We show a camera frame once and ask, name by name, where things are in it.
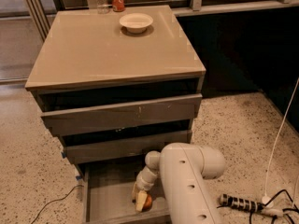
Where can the orange fruit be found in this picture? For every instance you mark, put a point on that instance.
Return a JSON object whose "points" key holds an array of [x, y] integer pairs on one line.
{"points": [[148, 203]]}

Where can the grey middle drawer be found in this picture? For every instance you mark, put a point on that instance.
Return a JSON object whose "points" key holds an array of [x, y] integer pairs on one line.
{"points": [[124, 147]]}

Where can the white paper bowl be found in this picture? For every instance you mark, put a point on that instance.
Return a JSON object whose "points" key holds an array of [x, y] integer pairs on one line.
{"points": [[136, 23]]}

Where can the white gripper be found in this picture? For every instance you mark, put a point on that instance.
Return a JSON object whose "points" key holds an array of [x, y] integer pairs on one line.
{"points": [[141, 184]]}

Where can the grey top drawer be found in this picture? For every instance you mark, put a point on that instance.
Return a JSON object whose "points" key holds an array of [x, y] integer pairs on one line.
{"points": [[124, 115]]}

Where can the grey drawer cabinet beige top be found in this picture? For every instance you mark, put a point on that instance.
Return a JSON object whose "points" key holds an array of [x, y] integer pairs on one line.
{"points": [[89, 59]]}

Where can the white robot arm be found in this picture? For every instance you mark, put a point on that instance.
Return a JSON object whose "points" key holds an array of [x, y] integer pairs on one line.
{"points": [[183, 169]]}

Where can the grey open bottom drawer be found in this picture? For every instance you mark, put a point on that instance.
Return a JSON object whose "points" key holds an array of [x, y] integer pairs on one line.
{"points": [[108, 194]]}

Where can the black white power strip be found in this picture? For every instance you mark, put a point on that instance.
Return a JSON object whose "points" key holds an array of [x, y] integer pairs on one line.
{"points": [[240, 204]]}

